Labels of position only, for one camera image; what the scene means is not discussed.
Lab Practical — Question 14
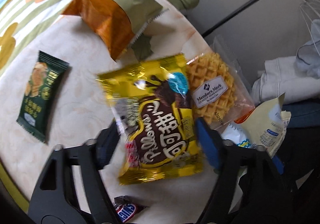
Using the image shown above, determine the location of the white wire hanger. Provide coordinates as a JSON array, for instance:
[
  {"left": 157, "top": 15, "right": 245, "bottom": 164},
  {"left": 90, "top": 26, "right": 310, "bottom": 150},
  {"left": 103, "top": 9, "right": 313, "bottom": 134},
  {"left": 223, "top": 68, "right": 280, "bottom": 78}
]
[{"left": 299, "top": 0, "right": 320, "bottom": 47}]

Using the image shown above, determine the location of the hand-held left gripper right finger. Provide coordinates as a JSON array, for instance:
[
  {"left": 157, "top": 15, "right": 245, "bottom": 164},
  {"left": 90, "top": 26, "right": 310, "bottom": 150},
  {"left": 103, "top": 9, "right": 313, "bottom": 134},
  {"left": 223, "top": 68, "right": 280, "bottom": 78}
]
[{"left": 195, "top": 117, "right": 298, "bottom": 224}]

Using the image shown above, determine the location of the white leaf print table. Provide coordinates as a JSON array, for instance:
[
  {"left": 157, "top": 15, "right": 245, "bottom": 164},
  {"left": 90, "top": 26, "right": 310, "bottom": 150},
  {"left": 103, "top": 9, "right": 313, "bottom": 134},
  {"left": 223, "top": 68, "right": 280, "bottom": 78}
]
[{"left": 0, "top": 6, "right": 253, "bottom": 214}]

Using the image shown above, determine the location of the dark green snack packet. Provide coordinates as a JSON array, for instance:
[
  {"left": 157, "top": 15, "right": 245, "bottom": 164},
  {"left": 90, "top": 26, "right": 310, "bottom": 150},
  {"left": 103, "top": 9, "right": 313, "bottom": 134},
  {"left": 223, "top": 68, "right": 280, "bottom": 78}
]
[{"left": 16, "top": 50, "right": 70, "bottom": 144}]

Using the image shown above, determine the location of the white folded cloth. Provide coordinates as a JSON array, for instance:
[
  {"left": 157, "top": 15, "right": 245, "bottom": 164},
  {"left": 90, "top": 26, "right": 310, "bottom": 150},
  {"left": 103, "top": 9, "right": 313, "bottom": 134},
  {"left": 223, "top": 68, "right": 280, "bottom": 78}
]
[{"left": 251, "top": 56, "right": 320, "bottom": 105}]

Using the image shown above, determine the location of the pale blue cloth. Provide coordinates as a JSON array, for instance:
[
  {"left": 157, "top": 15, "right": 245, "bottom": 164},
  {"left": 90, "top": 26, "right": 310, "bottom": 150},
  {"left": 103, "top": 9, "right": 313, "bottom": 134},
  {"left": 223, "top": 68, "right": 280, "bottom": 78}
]
[{"left": 296, "top": 19, "right": 320, "bottom": 79}]

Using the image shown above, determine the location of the dark blue fabric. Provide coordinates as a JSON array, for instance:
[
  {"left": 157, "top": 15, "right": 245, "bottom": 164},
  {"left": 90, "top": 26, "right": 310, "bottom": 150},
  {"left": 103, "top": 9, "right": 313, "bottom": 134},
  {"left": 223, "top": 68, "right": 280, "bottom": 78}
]
[{"left": 272, "top": 102, "right": 320, "bottom": 127}]

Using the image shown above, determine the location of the floral striped blanket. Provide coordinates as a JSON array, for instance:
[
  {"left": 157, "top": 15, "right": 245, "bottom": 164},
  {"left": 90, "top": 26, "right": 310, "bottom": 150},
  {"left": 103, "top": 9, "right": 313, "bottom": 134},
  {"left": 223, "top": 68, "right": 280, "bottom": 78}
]
[{"left": 0, "top": 0, "right": 200, "bottom": 77}]

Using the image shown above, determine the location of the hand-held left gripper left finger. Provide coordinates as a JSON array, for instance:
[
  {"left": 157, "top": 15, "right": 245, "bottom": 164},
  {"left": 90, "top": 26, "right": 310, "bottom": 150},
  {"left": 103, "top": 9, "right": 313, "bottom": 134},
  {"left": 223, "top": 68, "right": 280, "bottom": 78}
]
[{"left": 27, "top": 121, "right": 120, "bottom": 224}]

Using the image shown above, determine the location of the dark cloth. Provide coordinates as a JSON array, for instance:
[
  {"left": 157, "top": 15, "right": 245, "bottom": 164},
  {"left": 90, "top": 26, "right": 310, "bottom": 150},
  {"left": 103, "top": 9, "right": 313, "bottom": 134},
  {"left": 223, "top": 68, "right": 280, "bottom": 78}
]
[{"left": 237, "top": 124, "right": 320, "bottom": 224}]

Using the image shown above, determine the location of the brown candy bar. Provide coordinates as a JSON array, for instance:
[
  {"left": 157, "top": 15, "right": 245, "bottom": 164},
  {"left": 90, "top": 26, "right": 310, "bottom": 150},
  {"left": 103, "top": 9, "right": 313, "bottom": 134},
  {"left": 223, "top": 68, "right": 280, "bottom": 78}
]
[{"left": 112, "top": 195, "right": 150, "bottom": 223}]

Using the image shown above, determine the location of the yellow chocolate snack packet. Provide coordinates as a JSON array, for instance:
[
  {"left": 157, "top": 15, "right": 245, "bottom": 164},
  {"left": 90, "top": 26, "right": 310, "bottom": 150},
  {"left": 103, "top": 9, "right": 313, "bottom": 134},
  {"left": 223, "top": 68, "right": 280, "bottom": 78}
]
[{"left": 97, "top": 53, "right": 204, "bottom": 186}]

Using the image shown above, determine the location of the yellow object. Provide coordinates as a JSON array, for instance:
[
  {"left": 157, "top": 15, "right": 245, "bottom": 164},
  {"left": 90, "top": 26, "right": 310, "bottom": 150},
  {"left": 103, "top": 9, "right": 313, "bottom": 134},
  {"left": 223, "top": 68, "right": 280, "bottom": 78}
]
[{"left": 0, "top": 161, "right": 28, "bottom": 212}]

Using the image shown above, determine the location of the orange green snack packet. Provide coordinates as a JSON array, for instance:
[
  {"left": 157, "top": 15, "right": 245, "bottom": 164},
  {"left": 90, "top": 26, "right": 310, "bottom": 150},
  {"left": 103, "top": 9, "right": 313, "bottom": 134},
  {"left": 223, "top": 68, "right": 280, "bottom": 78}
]
[{"left": 61, "top": 0, "right": 170, "bottom": 62}]

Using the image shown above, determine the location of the red white snack packet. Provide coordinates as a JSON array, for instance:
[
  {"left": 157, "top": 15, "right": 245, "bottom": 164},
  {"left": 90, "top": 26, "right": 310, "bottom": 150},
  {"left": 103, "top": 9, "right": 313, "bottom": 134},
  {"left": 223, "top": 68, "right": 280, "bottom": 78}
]
[{"left": 124, "top": 140, "right": 140, "bottom": 167}]

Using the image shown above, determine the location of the cream white snack packet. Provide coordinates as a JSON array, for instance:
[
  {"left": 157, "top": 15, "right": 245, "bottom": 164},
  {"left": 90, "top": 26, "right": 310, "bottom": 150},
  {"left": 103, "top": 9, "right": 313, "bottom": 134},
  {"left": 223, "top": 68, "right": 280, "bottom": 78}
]
[{"left": 234, "top": 92, "right": 292, "bottom": 158}]

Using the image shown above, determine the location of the white blue snack packet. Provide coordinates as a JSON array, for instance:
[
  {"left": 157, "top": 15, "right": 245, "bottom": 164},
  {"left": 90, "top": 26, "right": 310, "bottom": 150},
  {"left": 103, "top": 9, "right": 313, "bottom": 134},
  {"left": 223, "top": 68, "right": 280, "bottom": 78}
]
[{"left": 221, "top": 125, "right": 253, "bottom": 149}]

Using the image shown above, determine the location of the clear waffle packet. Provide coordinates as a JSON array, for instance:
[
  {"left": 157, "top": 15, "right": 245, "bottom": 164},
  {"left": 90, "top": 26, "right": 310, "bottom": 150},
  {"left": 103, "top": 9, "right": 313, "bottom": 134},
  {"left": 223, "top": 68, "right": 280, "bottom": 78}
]
[{"left": 185, "top": 35, "right": 255, "bottom": 131}]

